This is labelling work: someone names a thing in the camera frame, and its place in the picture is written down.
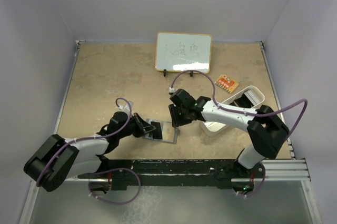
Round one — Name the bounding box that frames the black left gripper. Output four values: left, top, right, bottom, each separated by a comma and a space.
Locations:
117, 112, 155, 139

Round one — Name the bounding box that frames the grey card holder wallet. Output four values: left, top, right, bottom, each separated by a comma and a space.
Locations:
143, 119, 180, 144

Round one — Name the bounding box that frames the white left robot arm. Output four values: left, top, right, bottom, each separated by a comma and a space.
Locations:
24, 111, 156, 192

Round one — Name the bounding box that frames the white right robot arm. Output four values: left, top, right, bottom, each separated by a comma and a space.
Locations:
168, 89, 290, 177

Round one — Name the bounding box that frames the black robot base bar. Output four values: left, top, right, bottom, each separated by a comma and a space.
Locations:
79, 157, 265, 190

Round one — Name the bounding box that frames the white box with cards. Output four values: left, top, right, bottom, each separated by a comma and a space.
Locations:
221, 85, 265, 108

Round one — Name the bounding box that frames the small whiteboard with writing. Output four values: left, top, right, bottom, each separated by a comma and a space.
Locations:
155, 32, 212, 73

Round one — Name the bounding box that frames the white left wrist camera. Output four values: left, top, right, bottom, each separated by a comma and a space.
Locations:
118, 100, 133, 114

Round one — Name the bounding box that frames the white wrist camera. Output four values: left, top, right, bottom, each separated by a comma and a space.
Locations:
168, 87, 175, 94
118, 100, 133, 114

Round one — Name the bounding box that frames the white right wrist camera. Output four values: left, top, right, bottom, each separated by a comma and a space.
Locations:
168, 87, 175, 94

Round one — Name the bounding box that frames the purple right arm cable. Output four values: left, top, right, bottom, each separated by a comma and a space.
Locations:
170, 69, 308, 143

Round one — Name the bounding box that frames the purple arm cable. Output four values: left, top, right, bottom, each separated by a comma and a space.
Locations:
35, 98, 132, 188
170, 69, 308, 143

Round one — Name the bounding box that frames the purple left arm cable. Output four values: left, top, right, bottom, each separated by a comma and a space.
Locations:
35, 98, 132, 188

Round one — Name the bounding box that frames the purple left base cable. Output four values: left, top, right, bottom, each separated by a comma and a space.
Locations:
88, 167, 141, 205

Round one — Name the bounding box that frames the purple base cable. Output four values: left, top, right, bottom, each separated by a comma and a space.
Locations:
236, 160, 266, 198
88, 167, 141, 205

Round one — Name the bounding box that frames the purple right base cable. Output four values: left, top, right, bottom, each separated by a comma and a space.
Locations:
236, 160, 266, 198

